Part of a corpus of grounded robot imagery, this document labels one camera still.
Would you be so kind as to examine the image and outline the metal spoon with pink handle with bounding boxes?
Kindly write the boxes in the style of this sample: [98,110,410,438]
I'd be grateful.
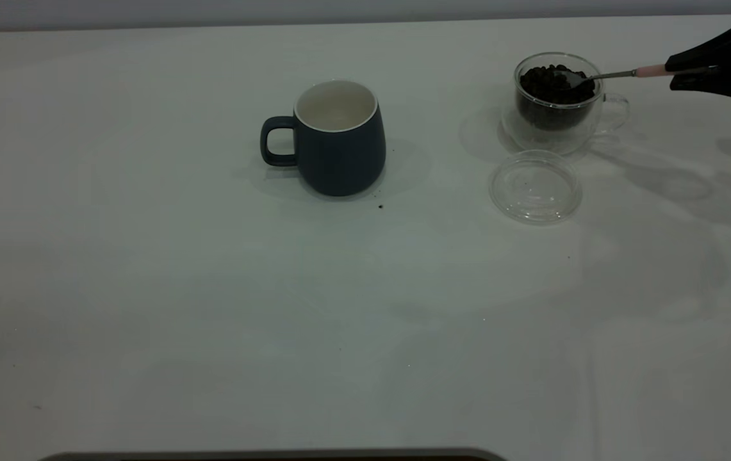
[561,64,668,88]

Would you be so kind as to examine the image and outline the dark grey ceramic mug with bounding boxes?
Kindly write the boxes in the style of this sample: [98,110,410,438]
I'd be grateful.
[260,79,387,197]

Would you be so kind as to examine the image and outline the dark coffee beans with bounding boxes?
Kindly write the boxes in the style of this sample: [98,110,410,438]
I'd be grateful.
[519,64,596,132]

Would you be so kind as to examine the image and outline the clear glass round lid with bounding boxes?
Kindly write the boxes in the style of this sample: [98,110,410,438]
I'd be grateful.
[488,150,582,225]

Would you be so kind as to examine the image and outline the clear glass handled cup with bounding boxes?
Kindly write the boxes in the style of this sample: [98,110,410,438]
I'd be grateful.
[503,53,630,156]

